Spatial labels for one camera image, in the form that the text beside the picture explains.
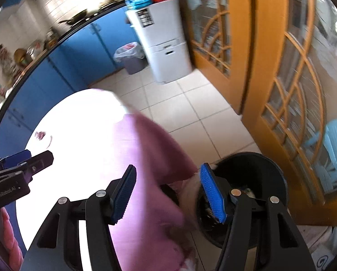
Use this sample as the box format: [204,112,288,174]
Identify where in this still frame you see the white refrigerator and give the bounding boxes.
[126,0,193,84]

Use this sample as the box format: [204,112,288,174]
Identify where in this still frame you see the black countertop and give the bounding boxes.
[0,1,129,147]

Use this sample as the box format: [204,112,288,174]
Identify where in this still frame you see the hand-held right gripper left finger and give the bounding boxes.
[20,164,137,271]

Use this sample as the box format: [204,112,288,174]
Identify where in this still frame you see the light blue chair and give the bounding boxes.
[303,119,337,194]

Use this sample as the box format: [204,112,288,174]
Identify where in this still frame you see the blue kitchen cabinets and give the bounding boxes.
[0,4,142,159]

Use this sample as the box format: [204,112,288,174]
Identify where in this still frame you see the grey bin with white bag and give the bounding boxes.
[113,42,146,76]

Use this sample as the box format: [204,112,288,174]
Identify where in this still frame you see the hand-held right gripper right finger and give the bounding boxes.
[200,162,317,271]

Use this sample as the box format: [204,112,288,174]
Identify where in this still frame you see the purple tablecloth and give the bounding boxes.
[15,88,199,271]

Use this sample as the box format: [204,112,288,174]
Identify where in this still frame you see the black wok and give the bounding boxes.
[58,9,89,25]

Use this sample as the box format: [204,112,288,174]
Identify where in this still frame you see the black trash bin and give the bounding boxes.
[195,152,289,249]

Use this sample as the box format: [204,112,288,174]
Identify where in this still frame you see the wooden glass door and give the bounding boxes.
[180,0,337,226]

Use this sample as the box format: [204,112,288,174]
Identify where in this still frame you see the blue packet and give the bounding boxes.
[125,0,153,10]

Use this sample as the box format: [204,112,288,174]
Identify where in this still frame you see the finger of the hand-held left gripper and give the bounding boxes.
[4,150,54,182]
[0,150,32,173]

